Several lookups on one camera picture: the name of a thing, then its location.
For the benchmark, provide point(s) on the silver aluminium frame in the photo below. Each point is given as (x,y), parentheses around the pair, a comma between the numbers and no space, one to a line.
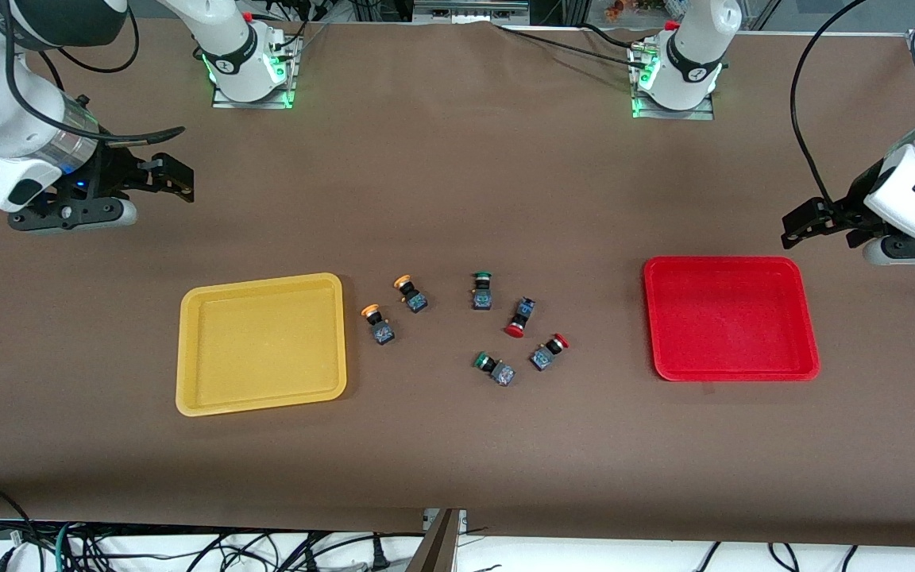
(465,12)

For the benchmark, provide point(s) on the red push button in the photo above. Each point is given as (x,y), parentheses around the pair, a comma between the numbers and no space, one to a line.
(515,328)
(543,357)

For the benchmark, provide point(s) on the colourful background objects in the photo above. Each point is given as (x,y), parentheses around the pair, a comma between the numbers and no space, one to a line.
(620,9)

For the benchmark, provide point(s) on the red plastic tray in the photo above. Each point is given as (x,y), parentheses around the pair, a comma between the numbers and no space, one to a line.
(727,318)

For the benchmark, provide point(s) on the brown table cloth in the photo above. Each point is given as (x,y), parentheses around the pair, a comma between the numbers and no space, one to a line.
(457,199)

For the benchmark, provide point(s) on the black power plug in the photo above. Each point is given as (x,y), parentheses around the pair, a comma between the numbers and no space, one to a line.
(380,556)

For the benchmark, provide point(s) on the yellow plastic tray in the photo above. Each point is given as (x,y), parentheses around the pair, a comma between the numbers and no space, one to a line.
(259,349)

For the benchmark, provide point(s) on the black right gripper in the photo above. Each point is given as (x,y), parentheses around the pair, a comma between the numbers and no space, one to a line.
(113,174)

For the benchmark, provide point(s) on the green push button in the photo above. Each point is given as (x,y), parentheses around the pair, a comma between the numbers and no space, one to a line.
(501,372)
(482,297)

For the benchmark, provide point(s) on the yellow push button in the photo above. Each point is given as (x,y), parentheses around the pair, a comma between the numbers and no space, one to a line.
(382,332)
(415,301)

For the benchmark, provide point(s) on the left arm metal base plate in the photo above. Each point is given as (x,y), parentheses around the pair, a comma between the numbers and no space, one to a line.
(676,114)

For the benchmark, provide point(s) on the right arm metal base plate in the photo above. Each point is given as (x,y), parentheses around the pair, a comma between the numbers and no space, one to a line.
(255,103)

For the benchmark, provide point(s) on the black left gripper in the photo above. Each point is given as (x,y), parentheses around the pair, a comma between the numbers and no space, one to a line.
(848,209)

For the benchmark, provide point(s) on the aluminium support beam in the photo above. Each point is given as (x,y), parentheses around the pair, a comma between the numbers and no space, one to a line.
(438,548)

